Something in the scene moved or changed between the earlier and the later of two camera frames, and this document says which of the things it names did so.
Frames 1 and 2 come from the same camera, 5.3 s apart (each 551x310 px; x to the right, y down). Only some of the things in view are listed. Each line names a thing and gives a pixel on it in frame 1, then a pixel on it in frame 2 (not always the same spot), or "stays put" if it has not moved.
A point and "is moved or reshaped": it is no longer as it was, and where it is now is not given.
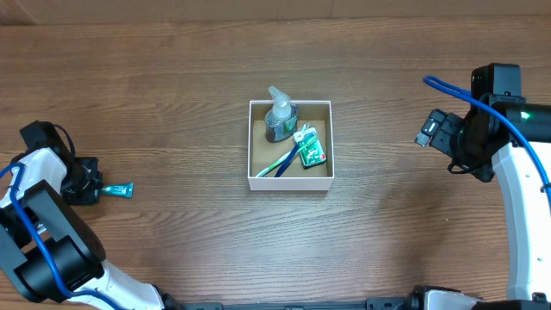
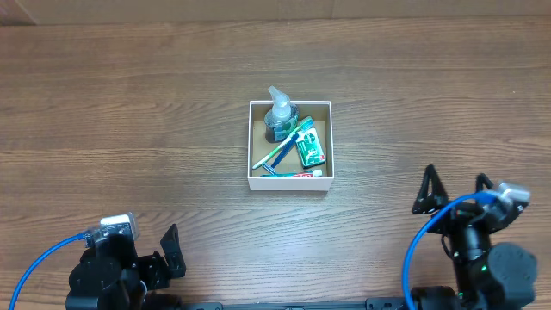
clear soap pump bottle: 281,121 stays put
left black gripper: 92,195 -> 161,276
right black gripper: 449,128 -> 438,197
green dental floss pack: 311,149 stays put
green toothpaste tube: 120,189 -> 316,173
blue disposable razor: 287,160 is moved or reshaped
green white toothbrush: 289,154 -> 305,125
